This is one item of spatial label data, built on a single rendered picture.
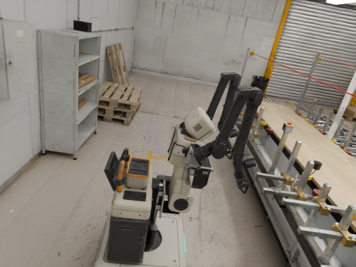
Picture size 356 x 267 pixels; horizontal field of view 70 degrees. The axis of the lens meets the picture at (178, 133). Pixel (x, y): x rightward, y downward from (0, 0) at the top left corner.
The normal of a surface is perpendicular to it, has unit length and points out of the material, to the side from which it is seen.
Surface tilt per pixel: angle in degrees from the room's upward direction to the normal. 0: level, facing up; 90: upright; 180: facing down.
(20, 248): 0
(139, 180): 92
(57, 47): 90
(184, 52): 90
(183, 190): 90
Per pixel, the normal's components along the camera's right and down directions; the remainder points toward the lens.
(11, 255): 0.17, -0.91
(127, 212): 0.05, 0.40
